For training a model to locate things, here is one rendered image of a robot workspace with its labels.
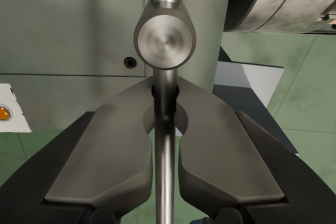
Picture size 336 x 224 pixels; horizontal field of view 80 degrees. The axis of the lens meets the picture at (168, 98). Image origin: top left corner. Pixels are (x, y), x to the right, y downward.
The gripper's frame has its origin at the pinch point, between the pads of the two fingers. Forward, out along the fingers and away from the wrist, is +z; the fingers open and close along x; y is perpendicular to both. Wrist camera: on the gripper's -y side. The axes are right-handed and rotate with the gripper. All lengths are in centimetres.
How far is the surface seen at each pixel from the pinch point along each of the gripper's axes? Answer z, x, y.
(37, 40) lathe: 10.3, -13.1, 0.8
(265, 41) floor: 137, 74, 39
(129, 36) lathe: 10.4, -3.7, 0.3
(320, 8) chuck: 15.8, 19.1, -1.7
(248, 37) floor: 137, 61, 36
